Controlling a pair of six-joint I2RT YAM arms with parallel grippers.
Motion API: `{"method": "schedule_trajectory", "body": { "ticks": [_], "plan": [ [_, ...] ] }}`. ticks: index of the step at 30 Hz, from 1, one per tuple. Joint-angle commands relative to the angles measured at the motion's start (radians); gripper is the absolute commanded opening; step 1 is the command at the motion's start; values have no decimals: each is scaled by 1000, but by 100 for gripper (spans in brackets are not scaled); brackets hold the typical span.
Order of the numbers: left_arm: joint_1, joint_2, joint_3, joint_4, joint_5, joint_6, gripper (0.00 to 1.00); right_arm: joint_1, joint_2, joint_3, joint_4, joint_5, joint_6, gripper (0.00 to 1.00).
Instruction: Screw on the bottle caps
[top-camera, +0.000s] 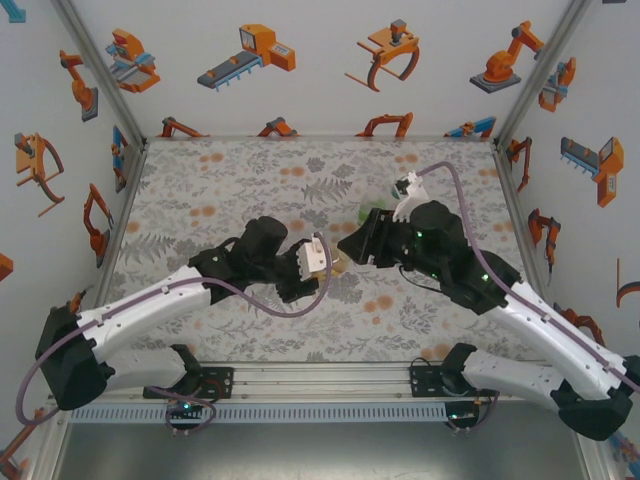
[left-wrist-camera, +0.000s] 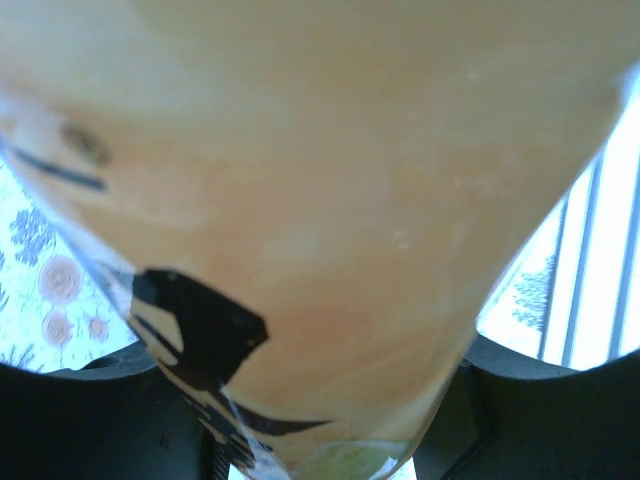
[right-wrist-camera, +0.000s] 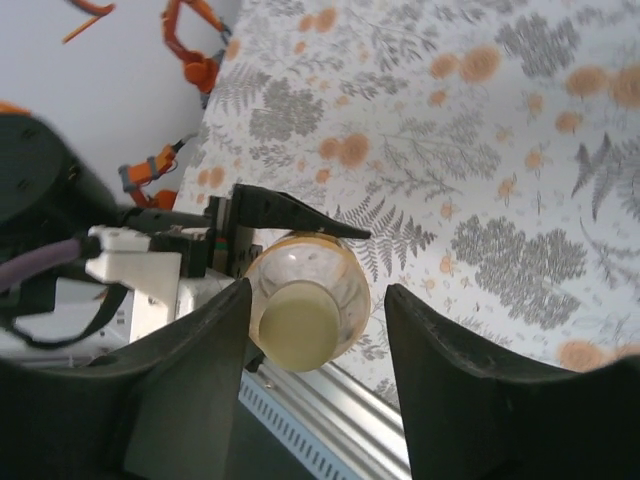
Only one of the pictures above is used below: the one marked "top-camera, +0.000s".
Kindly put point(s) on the small clear green-tinted bottle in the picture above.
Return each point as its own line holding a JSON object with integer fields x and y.
{"x": 370, "y": 205}

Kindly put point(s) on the grey floral tablecloth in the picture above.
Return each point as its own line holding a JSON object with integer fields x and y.
{"x": 350, "y": 160}

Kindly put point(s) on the controller board with green light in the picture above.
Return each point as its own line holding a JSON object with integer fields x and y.
{"x": 186, "y": 409}
{"x": 462, "y": 416}

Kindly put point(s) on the aluminium frame rail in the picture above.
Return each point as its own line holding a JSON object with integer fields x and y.
{"x": 320, "y": 382}

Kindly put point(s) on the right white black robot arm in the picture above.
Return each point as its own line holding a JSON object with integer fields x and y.
{"x": 545, "y": 335}

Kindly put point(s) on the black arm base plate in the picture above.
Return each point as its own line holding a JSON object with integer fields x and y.
{"x": 420, "y": 382}
{"x": 222, "y": 382}

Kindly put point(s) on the aluminium frame post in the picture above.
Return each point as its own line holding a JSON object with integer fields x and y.
{"x": 539, "y": 75}
{"x": 102, "y": 75}

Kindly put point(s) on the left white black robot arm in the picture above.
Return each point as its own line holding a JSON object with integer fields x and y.
{"x": 140, "y": 317}

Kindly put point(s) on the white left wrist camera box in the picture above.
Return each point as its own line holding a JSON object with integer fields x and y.
{"x": 312, "y": 255}

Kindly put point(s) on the aluminium frame leg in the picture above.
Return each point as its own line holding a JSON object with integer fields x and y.
{"x": 602, "y": 462}
{"x": 50, "y": 445}

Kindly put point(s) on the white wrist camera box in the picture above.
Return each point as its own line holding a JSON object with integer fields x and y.
{"x": 312, "y": 255}
{"x": 412, "y": 192}

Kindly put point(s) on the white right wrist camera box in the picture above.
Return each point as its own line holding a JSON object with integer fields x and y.
{"x": 412, "y": 192}

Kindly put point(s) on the aluminium side rail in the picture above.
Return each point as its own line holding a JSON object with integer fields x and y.
{"x": 112, "y": 250}
{"x": 516, "y": 200}

